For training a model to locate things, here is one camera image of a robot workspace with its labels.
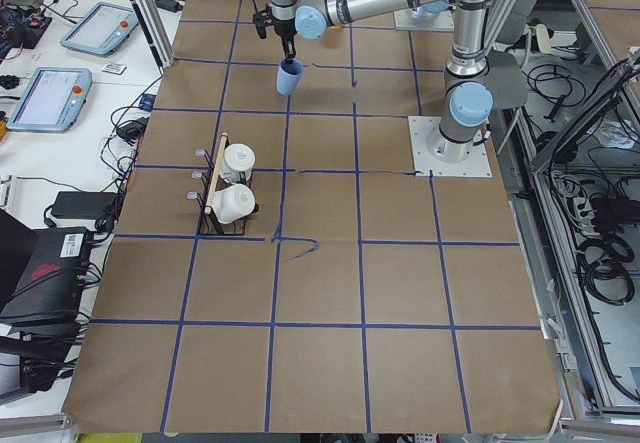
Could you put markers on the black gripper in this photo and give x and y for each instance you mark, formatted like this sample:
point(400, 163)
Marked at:
point(284, 29)

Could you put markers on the light blue plastic cup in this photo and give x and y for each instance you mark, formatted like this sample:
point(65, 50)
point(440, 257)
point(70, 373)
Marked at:
point(289, 74)

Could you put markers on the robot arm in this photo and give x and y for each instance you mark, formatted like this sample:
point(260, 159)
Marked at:
point(468, 102)

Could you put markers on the white mug with face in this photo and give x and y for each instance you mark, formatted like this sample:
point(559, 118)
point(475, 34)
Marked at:
point(237, 163)

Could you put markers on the white mug with label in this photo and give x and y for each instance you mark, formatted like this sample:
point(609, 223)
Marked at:
point(234, 202)

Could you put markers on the upper teach pendant tablet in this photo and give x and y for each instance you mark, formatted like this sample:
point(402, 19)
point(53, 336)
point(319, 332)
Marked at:
point(102, 30)

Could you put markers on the teach pendant tablet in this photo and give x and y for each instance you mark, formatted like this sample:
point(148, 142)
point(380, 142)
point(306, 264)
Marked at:
point(102, 30)
point(52, 100)

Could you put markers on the lower teach pendant tablet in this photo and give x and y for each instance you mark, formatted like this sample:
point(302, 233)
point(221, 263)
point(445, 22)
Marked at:
point(52, 100)

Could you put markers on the black power adapter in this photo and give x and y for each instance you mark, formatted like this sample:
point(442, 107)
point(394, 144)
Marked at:
point(97, 206)

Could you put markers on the black computer box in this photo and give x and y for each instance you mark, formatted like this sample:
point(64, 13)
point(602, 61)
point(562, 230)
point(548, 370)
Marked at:
point(40, 277)

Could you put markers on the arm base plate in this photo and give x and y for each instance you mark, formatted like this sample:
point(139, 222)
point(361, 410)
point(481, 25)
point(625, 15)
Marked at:
point(435, 156)
point(430, 17)

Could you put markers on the aluminium frame post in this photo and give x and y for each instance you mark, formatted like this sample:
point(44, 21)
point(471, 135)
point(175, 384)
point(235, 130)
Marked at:
point(154, 32)

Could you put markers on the black wire mug rack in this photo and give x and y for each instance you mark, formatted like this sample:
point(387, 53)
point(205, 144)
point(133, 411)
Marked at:
point(212, 181)

